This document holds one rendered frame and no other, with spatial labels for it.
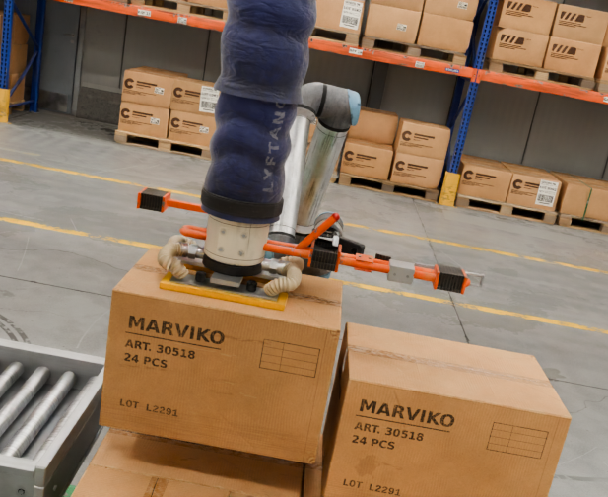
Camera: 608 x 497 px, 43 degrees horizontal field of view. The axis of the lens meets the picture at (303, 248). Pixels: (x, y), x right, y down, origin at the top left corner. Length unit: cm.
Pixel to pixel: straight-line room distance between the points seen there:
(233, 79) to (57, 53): 917
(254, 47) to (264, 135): 22
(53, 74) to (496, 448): 960
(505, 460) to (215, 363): 82
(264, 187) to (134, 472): 87
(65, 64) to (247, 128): 917
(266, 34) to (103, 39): 906
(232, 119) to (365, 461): 98
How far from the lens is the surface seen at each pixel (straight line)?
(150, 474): 229
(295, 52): 200
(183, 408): 216
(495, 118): 1077
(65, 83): 1113
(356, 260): 214
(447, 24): 929
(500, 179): 958
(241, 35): 200
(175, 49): 1076
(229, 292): 209
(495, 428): 218
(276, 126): 202
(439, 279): 216
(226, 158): 204
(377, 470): 221
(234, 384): 210
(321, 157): 277
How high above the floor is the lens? 181
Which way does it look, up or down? 16 degrees down
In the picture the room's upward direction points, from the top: 11 degrees clockwise
